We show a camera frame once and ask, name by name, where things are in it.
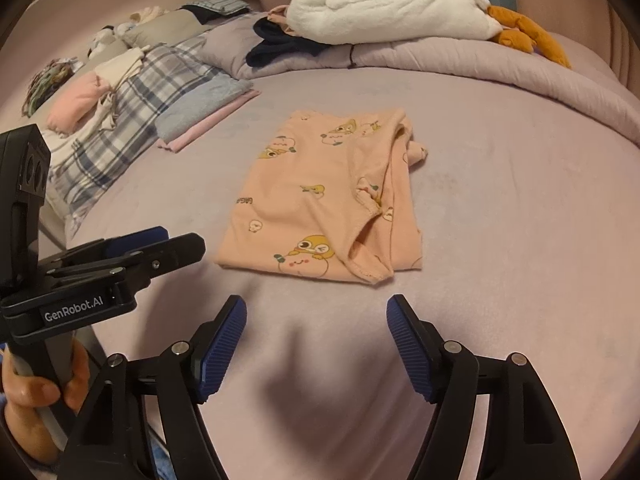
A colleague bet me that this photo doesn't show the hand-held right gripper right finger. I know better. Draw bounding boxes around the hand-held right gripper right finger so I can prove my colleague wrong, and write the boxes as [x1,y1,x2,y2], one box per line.
[386,294,583,480]

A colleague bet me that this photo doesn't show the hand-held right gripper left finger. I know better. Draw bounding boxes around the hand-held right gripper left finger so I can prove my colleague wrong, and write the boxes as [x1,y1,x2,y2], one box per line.
[59,294,248,480]

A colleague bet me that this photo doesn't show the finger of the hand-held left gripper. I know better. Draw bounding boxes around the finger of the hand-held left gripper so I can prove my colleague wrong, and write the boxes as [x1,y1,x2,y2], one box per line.
[47,232,207,287]
[37,226,169,268]

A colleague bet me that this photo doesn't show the peach cartoon print pajama top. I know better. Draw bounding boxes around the peach cartoon print pajama top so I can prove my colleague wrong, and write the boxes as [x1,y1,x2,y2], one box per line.
[215,106,430,288]

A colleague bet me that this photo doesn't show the person's left hand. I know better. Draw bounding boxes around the person's left hand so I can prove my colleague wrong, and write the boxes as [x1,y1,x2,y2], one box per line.
[0,339,93,462]

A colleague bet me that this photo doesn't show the pink garment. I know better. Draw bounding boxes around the pink garment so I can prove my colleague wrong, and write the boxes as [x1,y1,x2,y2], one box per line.
[46,71,114,136]

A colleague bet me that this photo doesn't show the floral cloth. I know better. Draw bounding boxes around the floral cloth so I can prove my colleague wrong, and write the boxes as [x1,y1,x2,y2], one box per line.
[22,57,84,114]

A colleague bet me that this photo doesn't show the lilac bed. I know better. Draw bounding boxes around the lilac bed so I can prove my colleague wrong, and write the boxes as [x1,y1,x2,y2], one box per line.
[37,67,640,480]

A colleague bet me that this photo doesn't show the blue plaid blanket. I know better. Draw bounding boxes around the blue plaid blanket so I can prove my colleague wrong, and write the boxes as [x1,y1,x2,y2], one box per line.
[45,39,236,239]

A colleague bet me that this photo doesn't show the white garment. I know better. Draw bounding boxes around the white garment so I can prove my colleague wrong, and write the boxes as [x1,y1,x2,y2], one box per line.
[92,47,152,92]

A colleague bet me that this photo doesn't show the pink and teal folded cloth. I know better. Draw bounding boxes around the pink and teal folded cloth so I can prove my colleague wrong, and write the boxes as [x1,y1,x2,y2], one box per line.
[154,76,253,143]

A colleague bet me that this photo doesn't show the small white soft toy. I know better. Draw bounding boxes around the small white soft toy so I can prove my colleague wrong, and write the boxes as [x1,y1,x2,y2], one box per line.
[87,22,133,59]

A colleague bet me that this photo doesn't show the grey pillow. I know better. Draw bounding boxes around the grey pillow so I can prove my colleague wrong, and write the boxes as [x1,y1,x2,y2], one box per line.
[122,7,212,49]

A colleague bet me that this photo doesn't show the navy dark cloth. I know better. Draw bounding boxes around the navy dark cloth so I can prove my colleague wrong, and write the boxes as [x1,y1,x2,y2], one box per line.
[246,16,335,69]

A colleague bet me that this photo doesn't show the dark plaid cloth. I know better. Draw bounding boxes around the dark plaid cloth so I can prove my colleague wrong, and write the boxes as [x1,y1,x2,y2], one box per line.
[181,0,251,24]

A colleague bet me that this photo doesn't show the lilac quilt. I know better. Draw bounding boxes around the lilac quilt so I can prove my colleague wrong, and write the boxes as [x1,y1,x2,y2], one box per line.
[195,12,640,150]

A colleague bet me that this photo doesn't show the white goose plush toy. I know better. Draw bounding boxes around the white goose plush toy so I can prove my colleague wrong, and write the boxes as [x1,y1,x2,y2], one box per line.
[289,0,572,70]

